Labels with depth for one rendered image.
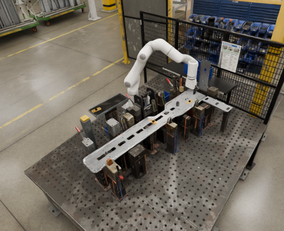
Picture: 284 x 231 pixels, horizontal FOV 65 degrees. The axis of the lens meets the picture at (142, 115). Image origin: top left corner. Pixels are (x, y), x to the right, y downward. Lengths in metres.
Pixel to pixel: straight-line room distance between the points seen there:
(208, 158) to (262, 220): 0.94
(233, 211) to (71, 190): 1.68
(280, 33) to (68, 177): 2.22
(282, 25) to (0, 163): 3.65
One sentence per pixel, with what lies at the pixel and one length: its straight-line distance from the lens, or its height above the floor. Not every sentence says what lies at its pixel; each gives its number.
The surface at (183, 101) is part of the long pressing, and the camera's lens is 2.31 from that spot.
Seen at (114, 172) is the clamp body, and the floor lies 1.06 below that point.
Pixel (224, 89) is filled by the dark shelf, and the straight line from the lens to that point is 2.50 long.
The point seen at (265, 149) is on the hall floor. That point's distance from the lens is 3.44.
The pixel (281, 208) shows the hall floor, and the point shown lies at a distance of 2.96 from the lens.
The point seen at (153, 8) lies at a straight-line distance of 4.44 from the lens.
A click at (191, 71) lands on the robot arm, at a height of 1.37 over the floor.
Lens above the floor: 2.36
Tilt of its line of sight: 39 degrees down
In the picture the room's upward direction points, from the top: 5 degrees counter-clockwise
